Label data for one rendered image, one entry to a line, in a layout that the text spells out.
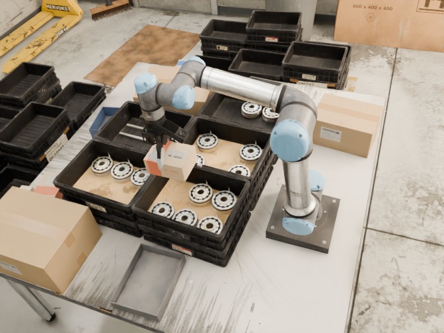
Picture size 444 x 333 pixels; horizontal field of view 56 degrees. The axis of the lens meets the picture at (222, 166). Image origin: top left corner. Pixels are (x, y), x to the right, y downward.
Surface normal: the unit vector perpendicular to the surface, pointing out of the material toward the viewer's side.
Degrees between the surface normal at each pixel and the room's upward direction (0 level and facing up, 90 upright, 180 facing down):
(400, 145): 0
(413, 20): 75
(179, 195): 0
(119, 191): 0
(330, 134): 90
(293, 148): 84
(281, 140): 84
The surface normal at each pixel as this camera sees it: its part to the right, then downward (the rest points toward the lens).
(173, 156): -0.09, -0.68
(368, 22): -0.35, 0.47
